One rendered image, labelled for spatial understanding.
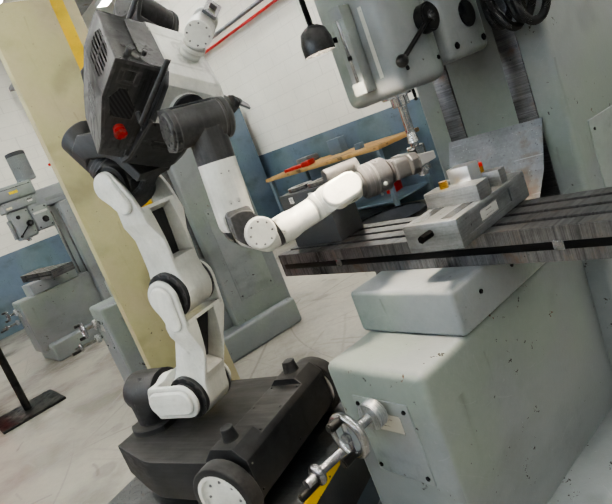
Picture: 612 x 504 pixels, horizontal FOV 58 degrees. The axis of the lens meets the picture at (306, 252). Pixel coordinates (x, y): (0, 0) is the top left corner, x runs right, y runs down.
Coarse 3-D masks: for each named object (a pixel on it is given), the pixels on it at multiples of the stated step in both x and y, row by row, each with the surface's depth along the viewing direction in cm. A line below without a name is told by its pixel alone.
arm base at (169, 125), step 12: (216, 96) 128; (168, 108) 125; (228, 108) 124; (168, 120) 119; (228, 120) 125; (168, 132) 121; (180, 132) 119; (228, 132) 127; (168, 144) 124; (180, 144) 120
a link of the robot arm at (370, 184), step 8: (352, 160) 140; (328, 168) 139; (336, 168) 139; (344, 168) 139; (352, 168) 140; (360, 168) 139; (368, 168) 138; (328, 176) 138; (336, 176) 139; (360, 176) 138; (368, 176) 137; (376, 176) 138; (368, 184) 138; (376, 184) 138; (360, 192) 137; (368, 192) 139; (376, 192) 140; (352, 200) 139
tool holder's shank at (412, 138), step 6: (402, 108) 142; (402, 114) 143; (408, 114) 143; (402, 120) 144; (408, 120) 143; (408, 126) 143; (408, 132) 144; (414, 132) 144; (408, 138) 144; (414, 138) 143; (414, 144) 144
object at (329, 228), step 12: (300, 192) 180; (312, 192) 176; (288, 204) 187; (336, 216) 176; (348, 216) 179; (312, 228) 184; (324, 228) 180; (336, 228) 176; (348, 228) 179; (360, 228) 183; (300, 240) 190; (312, 240) 186; (324, 240) 182; (336, 240) 178
